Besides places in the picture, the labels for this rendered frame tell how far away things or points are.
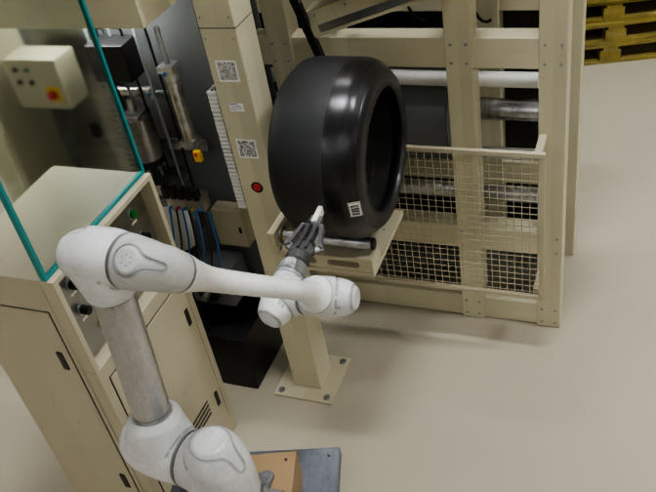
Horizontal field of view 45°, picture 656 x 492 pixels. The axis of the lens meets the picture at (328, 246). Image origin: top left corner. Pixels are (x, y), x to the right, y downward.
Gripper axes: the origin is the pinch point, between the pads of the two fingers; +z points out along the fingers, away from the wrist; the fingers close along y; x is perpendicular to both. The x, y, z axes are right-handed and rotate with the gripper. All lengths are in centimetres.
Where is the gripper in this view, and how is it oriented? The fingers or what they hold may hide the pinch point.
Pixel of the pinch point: (317, 217)
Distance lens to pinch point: 246.3
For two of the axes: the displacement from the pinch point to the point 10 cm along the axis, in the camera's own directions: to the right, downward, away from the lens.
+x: 2.0, 6.9, 7.0
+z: 3.2, -7.2, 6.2
